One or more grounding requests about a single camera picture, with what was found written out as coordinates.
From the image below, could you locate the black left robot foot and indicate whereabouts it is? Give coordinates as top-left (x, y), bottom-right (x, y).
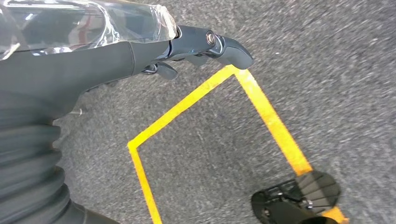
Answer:
top-left (250, 170), bottom-right (342, 224)

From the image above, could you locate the yellow floor tape square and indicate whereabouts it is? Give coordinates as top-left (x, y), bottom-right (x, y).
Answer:
top-left (127, 64), bottom-right (350, 224)

